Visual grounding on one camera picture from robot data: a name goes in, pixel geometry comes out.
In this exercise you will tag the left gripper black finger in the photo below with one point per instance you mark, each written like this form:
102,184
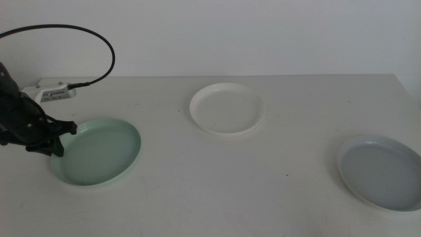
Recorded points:
54,148
67,127

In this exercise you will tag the pale green shallow bowl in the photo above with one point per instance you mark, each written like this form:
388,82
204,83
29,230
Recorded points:
102,154

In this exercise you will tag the white shallow bowl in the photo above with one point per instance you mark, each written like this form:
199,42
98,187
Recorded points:
227,110

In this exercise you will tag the light grey shallow bowl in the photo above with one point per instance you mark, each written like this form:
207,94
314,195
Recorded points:
381,176

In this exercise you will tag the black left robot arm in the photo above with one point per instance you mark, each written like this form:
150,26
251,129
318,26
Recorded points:
6,82

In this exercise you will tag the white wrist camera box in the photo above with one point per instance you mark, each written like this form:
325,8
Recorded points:
52,93

